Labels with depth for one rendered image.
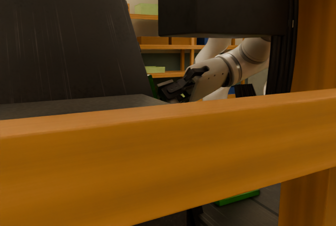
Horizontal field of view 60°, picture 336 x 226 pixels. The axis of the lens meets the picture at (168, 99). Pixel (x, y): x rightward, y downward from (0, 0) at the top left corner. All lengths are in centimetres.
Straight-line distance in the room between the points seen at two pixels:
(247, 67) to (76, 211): 60
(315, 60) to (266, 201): 53
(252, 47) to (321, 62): 26
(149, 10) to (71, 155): 592
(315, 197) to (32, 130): 44
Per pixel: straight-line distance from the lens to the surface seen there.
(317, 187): 54
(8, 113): 47
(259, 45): 71
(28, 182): 23
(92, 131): 22
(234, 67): 73
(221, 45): 128
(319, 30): 50
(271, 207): 90
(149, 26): 668
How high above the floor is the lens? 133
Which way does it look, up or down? 10 degrees down
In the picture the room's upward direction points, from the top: straight up
